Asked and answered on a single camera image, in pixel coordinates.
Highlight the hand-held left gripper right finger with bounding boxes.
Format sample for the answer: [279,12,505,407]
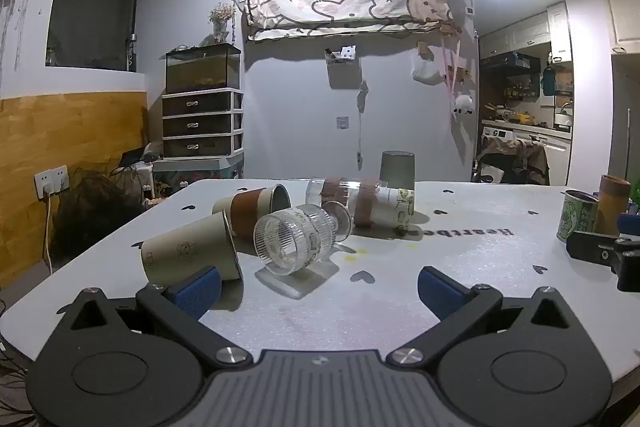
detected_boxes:
[384,265,584,367]

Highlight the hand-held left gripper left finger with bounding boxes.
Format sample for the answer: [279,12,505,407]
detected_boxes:
[65,265,254,369]

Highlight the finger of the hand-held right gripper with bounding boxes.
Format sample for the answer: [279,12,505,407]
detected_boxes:
[616,213,640,236]
[566,230,640,293]

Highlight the tall brown cup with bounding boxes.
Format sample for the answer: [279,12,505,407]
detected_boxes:
[592,174,632,238]

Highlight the green printed cup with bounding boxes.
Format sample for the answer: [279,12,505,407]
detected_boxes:
[556,189,600,243]

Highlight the beige paper cup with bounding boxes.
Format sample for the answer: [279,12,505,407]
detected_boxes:
[139,210,245,284]

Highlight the white printed paper cup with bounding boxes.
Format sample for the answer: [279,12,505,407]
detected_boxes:
[371,186,416,231]

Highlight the brown sleeve paper cup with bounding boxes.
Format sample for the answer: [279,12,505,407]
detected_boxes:
[211,184,292,241]

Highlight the clear ribbed glass cup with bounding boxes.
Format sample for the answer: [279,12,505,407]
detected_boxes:
[253,202,354,278]

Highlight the grey plastic cup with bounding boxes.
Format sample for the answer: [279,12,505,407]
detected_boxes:
[378,150,417,192]

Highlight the clear glass brown band cup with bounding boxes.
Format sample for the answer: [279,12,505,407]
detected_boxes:
[305,176,382,229]

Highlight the white washing machine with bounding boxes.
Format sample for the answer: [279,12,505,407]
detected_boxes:
[480,126,572,186]

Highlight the teal storage box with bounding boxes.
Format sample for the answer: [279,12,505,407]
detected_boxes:
[152,155,245,198]

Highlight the chair with brown cloth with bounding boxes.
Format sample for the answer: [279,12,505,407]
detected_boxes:
[474,137,551,186]

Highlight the white drawer cabinet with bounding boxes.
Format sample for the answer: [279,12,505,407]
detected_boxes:
[160,89,245,159]

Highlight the black kitchen shelf rack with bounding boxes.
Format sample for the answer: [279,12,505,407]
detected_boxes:
[479,51,542,104]

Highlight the white tall cupboard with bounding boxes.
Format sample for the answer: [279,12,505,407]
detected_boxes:
[599,0,640,55]

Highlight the white plastic bag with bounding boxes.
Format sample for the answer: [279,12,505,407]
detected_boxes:
[412,54,447,86]

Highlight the glass fish tank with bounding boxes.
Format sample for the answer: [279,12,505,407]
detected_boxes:
[164,43,242,96]

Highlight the pink ribbons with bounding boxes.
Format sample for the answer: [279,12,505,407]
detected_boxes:
[442,38,462,108]

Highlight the dried flower vase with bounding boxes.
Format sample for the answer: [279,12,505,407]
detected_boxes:
[208,2,237,44]

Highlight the white macrame hanging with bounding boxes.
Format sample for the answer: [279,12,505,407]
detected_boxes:
[0,0,46,74]

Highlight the dark tangled cable pile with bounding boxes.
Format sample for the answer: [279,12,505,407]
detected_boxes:
[54,171,147,260]

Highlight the white power cable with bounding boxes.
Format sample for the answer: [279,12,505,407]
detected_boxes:
[44,194,55,277]

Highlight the white wall socket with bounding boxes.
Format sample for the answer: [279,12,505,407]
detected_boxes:
[33,164,70,200]

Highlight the hanging grey string toy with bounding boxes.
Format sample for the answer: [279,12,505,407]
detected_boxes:
[355,79,371,171]

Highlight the white kitchen wall cabinets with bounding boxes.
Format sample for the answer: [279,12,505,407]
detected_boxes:
[478,0,574,64]

